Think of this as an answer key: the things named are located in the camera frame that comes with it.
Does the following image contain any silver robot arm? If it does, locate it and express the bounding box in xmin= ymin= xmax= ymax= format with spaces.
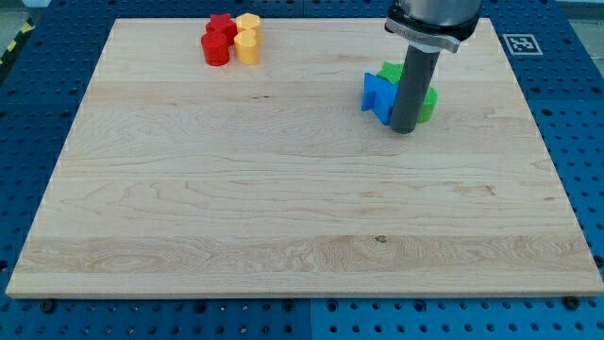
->
xmin=384 ymin=0 xmax=481 ymax=53

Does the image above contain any blue block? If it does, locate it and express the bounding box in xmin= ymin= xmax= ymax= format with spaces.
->
xmin=361 ymin=73 xmax=398 ymax=126

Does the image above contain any wooden board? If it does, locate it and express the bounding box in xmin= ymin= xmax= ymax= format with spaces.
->
xmin=7 ymin=19 xmax=603 ymax=299

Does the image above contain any green star block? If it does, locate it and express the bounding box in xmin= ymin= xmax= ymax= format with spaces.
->
xmin=377 ymin=61 xmax=404 ymax=84

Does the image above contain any green round block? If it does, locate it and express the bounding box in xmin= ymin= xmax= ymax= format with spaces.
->
xmin=417 ymin=87 xmax=439 ymax=123

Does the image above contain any yellow heart block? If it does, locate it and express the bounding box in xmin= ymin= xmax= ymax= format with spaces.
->
xmin=234 ymin=29 xmax=260 ymax=65

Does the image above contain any red cylinder block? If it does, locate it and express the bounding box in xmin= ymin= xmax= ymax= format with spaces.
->
xmin=200 ymin=32 xmax=230 ymax=66

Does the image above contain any yellow hexagon block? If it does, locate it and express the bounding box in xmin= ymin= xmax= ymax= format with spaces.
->
xmin=235 ymin=12 xmax=262 ymax=44

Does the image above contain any red star block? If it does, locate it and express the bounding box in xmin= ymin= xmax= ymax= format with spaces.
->
xmin=206 ymin=13 xmax=238 ymax=45

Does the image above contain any white fiducial marker tag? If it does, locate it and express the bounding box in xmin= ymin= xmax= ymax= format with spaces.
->
xmin=503 ymin=33 xmax=543 ymax=56

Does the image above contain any black bolt left front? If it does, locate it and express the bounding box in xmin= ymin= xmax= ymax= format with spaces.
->
xmin=39 ymin=299 xmax=57 ymax=314

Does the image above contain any black bolt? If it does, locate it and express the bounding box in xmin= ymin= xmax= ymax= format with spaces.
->
xmin=563 ymin=296 xmax=580 ymax=311
xmin=39 ymin=299 xmax=57 ymax=314

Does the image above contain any black bolt right front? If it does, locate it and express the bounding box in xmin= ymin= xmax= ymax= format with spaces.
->
xmin=563 ymin=296 xmax=580 ymax=311

